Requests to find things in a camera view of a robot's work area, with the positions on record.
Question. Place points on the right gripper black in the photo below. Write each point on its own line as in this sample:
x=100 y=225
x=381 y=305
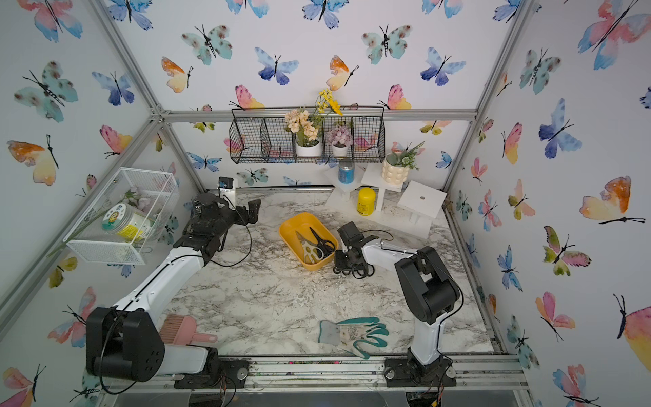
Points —
x=336 y=260

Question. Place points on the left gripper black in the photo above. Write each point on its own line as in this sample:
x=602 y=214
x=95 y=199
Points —
x=253 y=213

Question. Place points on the small black-handled scissors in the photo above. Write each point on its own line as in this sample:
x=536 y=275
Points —
x=360 y=269

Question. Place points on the long black-handled scissors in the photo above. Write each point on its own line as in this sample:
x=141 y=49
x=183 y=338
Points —
x=327 y=247

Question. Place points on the cream-handled kitchen scissors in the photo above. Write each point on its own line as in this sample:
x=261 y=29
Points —
x=311 y=254

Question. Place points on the yellow plastic storage box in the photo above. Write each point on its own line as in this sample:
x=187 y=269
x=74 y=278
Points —
x=302 y=223

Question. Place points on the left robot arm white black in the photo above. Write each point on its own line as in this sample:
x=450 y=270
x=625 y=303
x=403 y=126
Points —
x=122 y=342

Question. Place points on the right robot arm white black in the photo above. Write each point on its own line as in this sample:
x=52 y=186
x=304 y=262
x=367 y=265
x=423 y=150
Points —
x=429 y=290

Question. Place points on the yellow plastic bottle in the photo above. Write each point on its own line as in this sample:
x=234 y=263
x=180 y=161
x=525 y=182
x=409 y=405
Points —
x=366 y=201

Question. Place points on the white stepped display stand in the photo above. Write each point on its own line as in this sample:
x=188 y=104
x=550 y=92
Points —
x=410 y=208

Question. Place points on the teal grey gardening glove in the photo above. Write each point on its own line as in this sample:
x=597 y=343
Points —
x=354 y=336

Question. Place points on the blue tin can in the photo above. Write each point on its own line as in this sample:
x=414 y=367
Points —
x=346 y=169

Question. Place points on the round green-lidded jar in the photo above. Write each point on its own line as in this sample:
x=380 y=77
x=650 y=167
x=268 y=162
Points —
x=125 y=221

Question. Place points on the cream pot with green plant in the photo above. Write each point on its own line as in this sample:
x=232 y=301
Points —
x=400 y=161

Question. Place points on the pink dustpan brush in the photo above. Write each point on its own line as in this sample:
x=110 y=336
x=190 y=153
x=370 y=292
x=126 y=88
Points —
x=182 y=330

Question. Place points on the beige flowers in white pot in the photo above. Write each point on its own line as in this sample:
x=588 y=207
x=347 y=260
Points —
x=306 y=129

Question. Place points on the purple flowers in white pot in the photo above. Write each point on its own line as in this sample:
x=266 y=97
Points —
x=340 y=139

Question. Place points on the yellow artificial flower stem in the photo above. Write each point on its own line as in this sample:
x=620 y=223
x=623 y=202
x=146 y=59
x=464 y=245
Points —
x=325 y=103

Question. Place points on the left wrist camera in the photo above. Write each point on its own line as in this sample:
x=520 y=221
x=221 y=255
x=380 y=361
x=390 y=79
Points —
x=227 y=187

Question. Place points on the black wire wall basket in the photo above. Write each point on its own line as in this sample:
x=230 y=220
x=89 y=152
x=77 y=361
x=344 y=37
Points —
x=258 y=136

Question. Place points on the clear acrylic wall box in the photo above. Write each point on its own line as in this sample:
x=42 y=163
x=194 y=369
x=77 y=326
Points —
x=154 y=193

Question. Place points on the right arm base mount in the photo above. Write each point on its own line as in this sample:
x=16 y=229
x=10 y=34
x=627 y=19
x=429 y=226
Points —
x=409 y=372

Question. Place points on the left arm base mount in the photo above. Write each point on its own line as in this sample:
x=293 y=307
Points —
x=218 y=372

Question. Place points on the aluminium front rail frame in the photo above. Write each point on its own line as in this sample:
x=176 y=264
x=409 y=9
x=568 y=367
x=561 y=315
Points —
x=482 y=380

